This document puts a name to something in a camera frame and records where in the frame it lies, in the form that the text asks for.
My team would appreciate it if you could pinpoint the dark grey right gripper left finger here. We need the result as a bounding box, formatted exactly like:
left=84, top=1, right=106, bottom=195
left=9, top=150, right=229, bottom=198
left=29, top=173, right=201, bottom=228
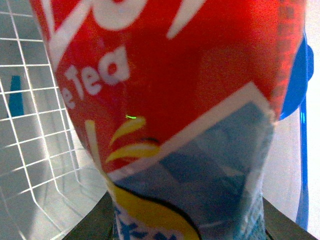
left=63, top=192, right=114, bottom=240

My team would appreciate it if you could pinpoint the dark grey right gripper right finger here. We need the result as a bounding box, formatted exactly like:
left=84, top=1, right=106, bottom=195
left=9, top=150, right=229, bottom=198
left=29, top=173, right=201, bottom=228
left=263, top=194, right=317, bottom=240

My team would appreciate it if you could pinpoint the red labelled tea bottle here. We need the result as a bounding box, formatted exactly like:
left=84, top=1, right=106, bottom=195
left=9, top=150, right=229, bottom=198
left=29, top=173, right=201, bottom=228
left=30, top=0, right=306, bottom=240

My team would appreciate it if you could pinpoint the white wire freezer basket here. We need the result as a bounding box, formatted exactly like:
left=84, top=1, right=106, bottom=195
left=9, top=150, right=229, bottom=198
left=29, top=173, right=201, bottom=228
left=0, top=0, right=106, bottom=240

